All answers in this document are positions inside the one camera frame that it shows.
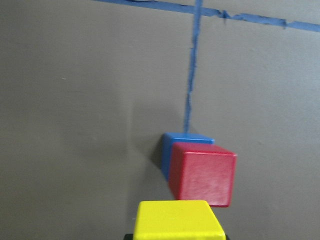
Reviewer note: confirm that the yellow cube block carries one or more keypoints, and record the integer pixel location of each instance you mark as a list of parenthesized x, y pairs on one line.
[(177, 220)]

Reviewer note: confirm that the red cube block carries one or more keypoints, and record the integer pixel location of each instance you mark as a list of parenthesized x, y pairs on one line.
[(200, 171)]

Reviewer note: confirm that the blue cube block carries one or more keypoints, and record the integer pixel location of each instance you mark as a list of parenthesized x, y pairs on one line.
[(169, 138)]

